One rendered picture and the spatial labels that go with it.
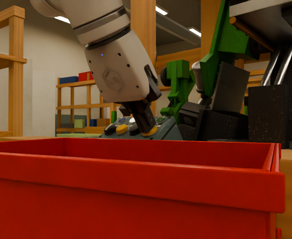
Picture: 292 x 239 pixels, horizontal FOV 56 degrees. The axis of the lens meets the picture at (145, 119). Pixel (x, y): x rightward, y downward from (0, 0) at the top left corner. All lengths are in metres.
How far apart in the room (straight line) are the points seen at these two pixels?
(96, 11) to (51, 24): 8.87
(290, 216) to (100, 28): 0.34
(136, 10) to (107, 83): 0.99
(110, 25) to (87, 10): 0.04
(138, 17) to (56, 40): 7.90
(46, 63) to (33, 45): 0.61
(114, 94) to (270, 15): 0.28
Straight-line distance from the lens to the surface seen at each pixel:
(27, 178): 0.21
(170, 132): 0.52
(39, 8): 0.49
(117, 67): 0.42
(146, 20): 1.38
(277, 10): 0.49
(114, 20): 0.41
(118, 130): 0.54
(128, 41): 0.41
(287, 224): 0.39
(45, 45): 8.96
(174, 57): 1.32
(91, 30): 0.41
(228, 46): 0.69
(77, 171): 0.18
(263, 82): 0.55
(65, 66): 9.26
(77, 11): 0.41
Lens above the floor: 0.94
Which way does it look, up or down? 1 degrees up
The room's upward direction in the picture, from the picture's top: straight up
